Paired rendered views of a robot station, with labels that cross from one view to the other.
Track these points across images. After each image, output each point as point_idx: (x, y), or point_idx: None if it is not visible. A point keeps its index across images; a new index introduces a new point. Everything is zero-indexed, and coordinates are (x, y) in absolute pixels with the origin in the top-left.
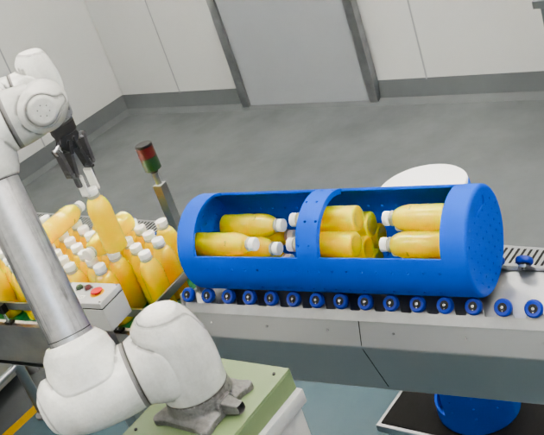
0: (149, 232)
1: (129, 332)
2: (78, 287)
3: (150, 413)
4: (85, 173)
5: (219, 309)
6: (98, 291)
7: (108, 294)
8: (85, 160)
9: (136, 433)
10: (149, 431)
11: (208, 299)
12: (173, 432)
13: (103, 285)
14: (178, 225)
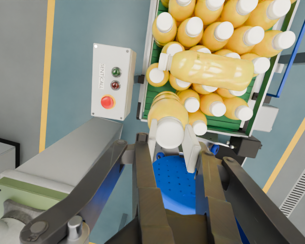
0: (218, 112)
1: (142, 88)
2: (112, 73)
3: (13, 193)
4: (190, 143)
5: (156, 159)
6: (104, 107)
7: (105, 117)
8: (196, 186)
9: None
10: (1, 198)
11: (157, 158)
12: (3, 212)
13: (121, 101)
14: None
